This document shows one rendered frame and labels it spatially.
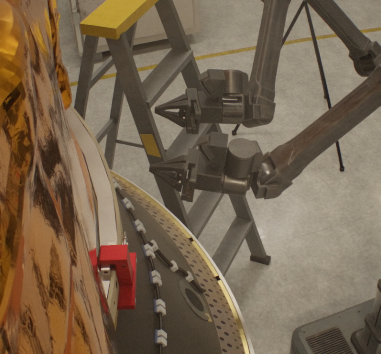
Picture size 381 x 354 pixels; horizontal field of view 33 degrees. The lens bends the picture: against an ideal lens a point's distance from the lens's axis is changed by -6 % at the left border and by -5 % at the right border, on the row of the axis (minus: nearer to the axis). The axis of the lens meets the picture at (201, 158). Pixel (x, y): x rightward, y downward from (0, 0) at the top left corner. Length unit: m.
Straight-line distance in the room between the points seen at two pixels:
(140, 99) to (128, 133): 1.87
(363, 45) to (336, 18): 0.12
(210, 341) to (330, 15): 0.93
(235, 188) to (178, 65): 1.23
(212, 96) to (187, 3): 3.34
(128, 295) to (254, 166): 0.39
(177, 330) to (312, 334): 1.45
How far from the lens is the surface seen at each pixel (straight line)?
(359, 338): 2.77
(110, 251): 1.16
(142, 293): 1.35
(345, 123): 1.36
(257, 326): 3.15
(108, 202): 1.28
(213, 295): 1.74
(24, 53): 0.36
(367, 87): 1.35
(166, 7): 2.55
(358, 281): 3.35
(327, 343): 2.79
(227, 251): 3.04
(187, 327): 1.48
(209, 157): 1.34
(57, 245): 0.41
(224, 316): 1.71
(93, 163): 1.37
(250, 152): 1.33
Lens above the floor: 2.59
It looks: 41 degrees down
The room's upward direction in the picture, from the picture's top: 4 degrees counter-clockwise
